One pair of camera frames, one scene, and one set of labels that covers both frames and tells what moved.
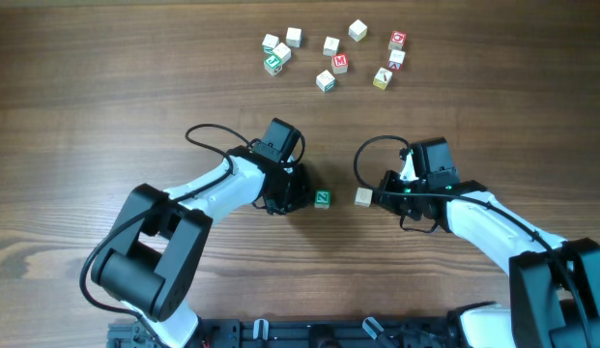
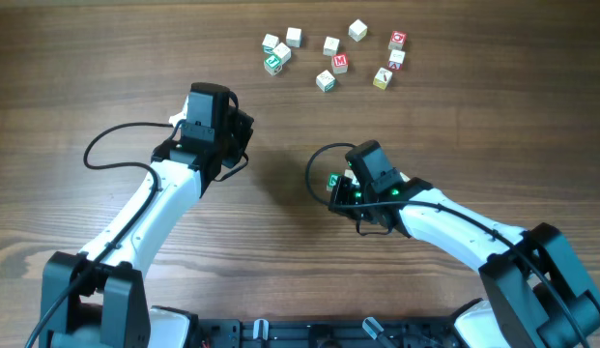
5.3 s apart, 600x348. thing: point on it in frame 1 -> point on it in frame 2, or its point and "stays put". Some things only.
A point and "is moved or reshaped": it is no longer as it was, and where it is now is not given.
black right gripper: [390, 180] -> [342, 186]
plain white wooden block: [293, 38] stays put
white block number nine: [326, 81] stays put
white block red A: [396, 60] stays put
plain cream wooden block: [357, 30] stays put
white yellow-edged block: [282, 53] stays put
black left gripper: [275, 208] -> [245, 123]
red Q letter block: [397, 40] stays put
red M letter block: [339, 63] stays put
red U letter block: [362, 196] is moved or reshaped
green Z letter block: [323, 199] is moved or reshaped
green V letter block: [269, 43] stays put
